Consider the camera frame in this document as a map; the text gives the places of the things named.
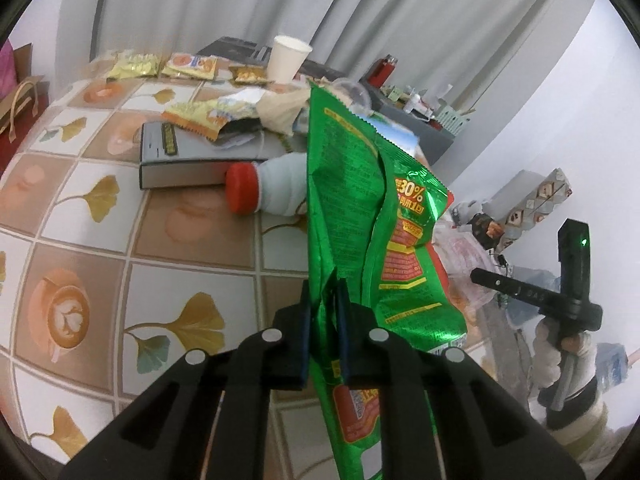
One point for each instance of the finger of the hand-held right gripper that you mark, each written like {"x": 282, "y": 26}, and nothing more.
{"x": 515, "y": 290}

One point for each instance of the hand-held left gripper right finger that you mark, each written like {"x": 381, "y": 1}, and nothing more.
{"x": 343, "y": 332}

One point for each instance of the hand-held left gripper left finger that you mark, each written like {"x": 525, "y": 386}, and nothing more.
{"x": 302, "y": 332}

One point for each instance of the clear plastic trash bag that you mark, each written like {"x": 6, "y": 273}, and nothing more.
{"x": 465, "y": 270}

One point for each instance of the green foil snack bag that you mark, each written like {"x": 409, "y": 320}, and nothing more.
{"x": 345, "y": 185}

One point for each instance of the grey product box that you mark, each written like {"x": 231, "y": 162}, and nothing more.
{"x": 200, "y": 155}

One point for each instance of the person's right forearm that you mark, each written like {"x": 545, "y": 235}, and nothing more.
{"x": 580, "y": 425}

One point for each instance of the person's right hand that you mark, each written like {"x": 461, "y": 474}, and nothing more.
{"x": 547, "y": 360}

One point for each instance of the patterned cardboard box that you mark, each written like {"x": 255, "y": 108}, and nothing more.
{"x": 540, "y": 200}

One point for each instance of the blue plastic bag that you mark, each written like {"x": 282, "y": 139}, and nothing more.
{"x": 611, "y": 367}

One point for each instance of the white bottle with red cap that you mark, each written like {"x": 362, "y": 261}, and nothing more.
{"x": 280, "y": 185}

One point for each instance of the dark grey cabinet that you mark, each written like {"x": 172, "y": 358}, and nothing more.
{"x": 430, "y": 135}

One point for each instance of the light green container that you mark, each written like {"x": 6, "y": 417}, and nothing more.
{"x": 452, "y": 119}

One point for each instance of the blue and white packet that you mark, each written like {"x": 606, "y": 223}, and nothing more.
{"x": 400, "y": 135}

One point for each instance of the crumpled beige paper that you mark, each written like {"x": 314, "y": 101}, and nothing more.
{"x": 280, "y": 107}

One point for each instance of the clear plastic lid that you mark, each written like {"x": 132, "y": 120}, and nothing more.
{"x": 352, "y": 94}

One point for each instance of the yellow torn snack wrapper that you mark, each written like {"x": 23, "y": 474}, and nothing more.
{"x": 200, "y": 112}

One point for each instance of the small golden snack packet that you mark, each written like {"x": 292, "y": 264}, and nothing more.
{"x": 251, "y": 75}

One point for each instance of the white paper cup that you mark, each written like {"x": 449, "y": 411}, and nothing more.
{"x": 287, "y": 57}

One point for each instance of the orange and white snack packet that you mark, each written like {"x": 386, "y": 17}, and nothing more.
{"x": 189, "y": 66}

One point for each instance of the black device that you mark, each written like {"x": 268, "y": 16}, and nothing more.
{"x": 235, "y": 49}

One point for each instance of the yellow snack packet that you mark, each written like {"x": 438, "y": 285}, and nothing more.
{"x": 132, "y": 66}

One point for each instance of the brown paper bag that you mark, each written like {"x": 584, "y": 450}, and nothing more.
{"x": 20, "y": 110}

